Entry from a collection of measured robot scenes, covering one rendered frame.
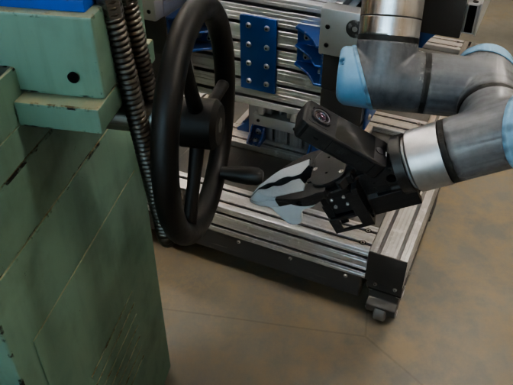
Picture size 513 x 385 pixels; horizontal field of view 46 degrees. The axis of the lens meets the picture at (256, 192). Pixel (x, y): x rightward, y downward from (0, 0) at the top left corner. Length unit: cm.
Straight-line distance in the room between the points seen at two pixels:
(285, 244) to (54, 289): 78
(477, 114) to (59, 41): 44
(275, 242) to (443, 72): 84
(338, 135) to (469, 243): 120
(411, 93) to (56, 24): 41
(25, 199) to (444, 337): 112
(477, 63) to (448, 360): 91
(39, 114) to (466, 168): 46
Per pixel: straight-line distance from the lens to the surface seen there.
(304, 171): 77
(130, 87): 69
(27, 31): 66
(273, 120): 159
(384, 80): 75
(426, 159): 69
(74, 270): 87
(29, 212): 74
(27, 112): 69
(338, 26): 115
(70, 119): 67
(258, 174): 80
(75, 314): 90
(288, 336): 152
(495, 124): 68
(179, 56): 60
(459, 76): 76
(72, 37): 64
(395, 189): 74
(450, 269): 175
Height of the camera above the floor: 119
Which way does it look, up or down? 38 degrees down
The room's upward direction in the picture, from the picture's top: straight up
